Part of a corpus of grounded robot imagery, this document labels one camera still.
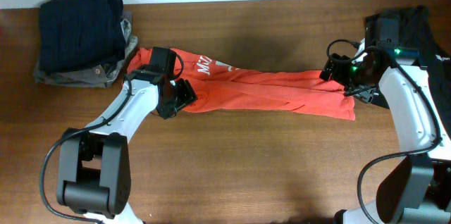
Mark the orange t-shirt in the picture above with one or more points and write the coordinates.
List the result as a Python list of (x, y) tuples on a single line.
[(219, 86)]

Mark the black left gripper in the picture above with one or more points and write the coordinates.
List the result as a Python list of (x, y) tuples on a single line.
[(187, 94)]

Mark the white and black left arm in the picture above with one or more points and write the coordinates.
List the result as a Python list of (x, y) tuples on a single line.
[(94, 179)]

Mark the black t-shirt with white logo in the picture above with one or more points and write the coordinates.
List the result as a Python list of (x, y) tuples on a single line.
[(407, 30)]

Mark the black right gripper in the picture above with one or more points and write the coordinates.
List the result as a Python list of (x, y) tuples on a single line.
[(342, 62)]

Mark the folded navy blue garment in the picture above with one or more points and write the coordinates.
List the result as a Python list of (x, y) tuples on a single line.
[(80, 34)]

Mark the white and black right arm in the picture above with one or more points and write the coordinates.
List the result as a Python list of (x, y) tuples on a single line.
[(400, 60)]

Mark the folded grey garment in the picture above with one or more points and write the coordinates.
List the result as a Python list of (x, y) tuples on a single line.
[(102, 76)]

